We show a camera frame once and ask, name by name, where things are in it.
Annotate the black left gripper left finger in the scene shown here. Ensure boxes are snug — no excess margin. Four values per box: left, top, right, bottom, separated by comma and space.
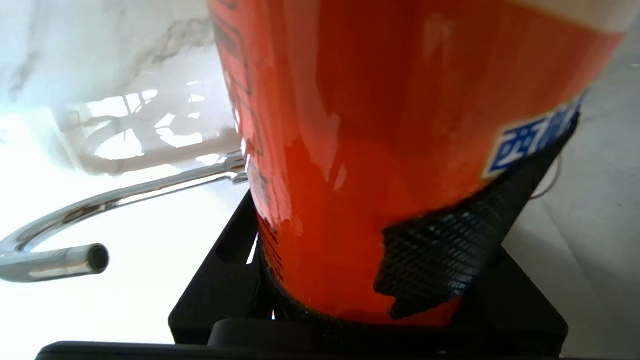
168, 190, 273, 346

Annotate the orange dish soap bottle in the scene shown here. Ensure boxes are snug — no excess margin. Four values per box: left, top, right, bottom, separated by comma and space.
207, 0, 640, 326

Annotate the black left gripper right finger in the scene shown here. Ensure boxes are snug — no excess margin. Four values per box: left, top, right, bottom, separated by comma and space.
450, 245, 568, 351

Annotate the chrome gooseneck faucet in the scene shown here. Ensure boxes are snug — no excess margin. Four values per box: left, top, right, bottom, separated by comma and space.
0, 152, 249, 283

